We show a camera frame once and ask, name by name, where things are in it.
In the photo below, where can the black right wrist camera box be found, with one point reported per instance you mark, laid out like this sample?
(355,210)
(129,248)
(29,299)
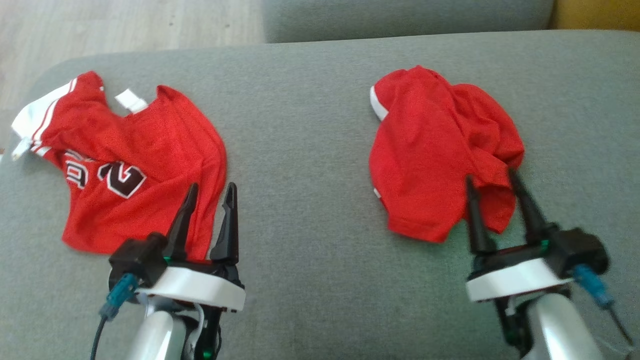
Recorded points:
(580,252)

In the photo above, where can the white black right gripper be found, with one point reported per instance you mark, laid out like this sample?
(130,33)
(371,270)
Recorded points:
(510,280)

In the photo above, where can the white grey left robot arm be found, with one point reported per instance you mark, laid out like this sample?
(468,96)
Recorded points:
(155,335)

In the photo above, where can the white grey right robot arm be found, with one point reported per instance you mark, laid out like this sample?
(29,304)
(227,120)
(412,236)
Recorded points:
(560,330)

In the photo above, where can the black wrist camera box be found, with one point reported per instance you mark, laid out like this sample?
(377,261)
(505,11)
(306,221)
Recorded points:
(580,252)
(137,257)

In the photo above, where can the grey fabric sofa backrest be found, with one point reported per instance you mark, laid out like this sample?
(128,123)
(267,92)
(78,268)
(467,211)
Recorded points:
(400,17)

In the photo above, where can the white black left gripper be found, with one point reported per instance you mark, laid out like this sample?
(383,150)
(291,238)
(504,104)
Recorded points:
(200,287)

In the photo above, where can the yellow cushion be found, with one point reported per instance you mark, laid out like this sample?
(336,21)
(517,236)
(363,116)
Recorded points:
(600,12)

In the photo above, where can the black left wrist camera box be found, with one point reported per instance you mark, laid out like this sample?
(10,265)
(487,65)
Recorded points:
(137,257)

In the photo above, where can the red basketball shorts white band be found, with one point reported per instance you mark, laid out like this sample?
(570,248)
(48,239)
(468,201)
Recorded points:
(430,150)

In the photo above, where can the red number 23 basketball jersey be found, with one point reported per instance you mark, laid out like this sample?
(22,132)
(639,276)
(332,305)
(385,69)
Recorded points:
(160,150)

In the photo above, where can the grey fabric sofa seat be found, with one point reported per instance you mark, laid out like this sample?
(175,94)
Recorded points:
(320,150)

